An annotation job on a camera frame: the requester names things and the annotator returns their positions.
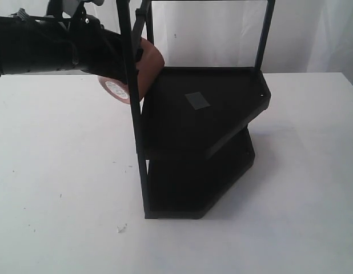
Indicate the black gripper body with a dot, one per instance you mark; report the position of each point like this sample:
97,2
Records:
93,41

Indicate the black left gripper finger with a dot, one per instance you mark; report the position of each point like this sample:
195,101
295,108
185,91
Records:
111,67

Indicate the pink ceramic mug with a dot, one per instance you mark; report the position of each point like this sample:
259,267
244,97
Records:
148,67

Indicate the black two-tier shelf rack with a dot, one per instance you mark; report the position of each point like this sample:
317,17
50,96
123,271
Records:
187,158

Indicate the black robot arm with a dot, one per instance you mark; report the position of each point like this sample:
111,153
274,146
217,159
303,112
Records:
49,45

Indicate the grey square sticker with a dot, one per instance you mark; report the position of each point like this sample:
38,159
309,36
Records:
197,100

